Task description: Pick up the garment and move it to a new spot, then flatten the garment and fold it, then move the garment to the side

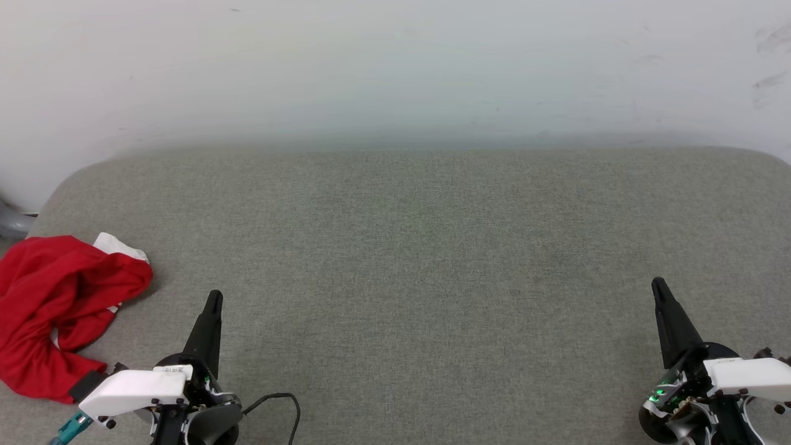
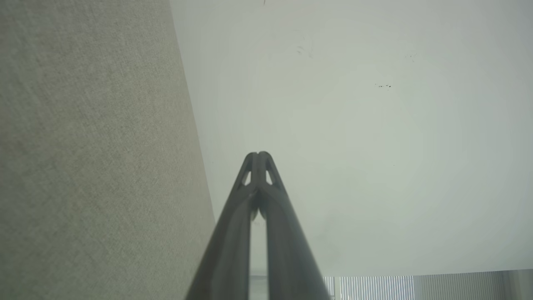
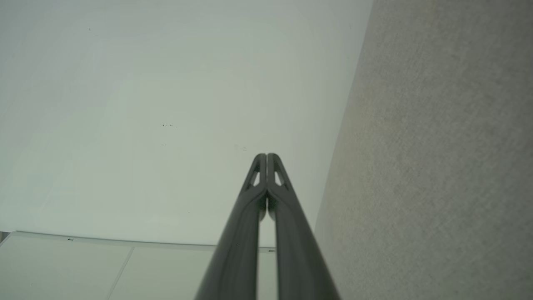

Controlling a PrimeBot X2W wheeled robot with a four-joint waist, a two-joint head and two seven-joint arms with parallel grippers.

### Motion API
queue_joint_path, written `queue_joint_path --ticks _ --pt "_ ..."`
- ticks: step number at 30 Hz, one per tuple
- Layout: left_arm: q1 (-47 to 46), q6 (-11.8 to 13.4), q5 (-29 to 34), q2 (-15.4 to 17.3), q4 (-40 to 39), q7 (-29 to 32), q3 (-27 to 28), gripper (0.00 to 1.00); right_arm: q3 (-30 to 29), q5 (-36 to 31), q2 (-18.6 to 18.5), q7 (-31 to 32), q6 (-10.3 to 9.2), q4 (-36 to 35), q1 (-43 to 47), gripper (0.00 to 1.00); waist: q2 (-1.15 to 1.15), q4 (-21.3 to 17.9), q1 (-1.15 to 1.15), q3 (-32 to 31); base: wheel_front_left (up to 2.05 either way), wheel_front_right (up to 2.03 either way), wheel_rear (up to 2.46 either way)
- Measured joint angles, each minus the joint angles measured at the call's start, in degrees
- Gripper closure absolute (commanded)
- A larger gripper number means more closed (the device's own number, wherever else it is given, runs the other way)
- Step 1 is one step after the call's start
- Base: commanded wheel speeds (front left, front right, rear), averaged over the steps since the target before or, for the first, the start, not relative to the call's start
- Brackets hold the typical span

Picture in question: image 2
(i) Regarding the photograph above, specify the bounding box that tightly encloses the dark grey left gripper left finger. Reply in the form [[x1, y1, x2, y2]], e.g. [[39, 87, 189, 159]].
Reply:
[[185, 152, 260, 300]]

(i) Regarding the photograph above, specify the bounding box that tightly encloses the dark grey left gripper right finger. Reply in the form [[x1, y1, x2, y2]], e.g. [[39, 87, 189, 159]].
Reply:
[[258, 151, 332, 300]]

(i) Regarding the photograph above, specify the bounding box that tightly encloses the white ribbed panel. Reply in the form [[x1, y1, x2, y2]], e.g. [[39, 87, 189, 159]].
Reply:
[[323, 269, 533, 300]]

